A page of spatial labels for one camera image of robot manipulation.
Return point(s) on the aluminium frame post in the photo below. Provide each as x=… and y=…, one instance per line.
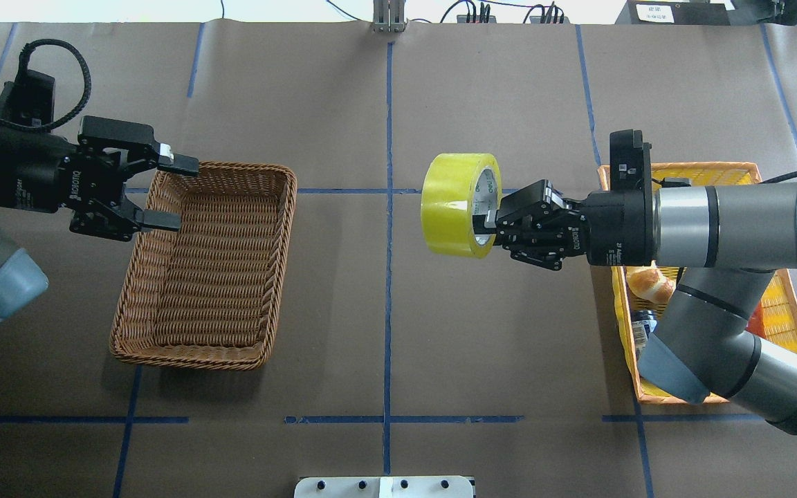
x=389, y=16

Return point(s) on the small blue can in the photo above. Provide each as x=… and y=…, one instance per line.
x=643, y=323

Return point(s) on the yellow plastic basket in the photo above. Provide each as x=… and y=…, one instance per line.
x=779, y=302

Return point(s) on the yellow tape roll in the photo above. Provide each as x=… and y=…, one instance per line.
x=454, y=189

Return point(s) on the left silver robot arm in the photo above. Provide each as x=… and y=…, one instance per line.
x=21, y=279

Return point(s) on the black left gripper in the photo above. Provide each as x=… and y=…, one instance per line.
x=21, y=166

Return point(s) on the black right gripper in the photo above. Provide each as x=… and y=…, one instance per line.
x=618, y=227

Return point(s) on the black power box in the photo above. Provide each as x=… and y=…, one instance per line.
x=673, y=13

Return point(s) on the toy croissant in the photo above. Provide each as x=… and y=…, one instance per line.
x=650, y=284

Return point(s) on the white pedestal column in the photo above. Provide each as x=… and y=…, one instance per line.
x=387, y=486

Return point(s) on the brown wicker basket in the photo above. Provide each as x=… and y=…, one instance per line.
x=208, y=296

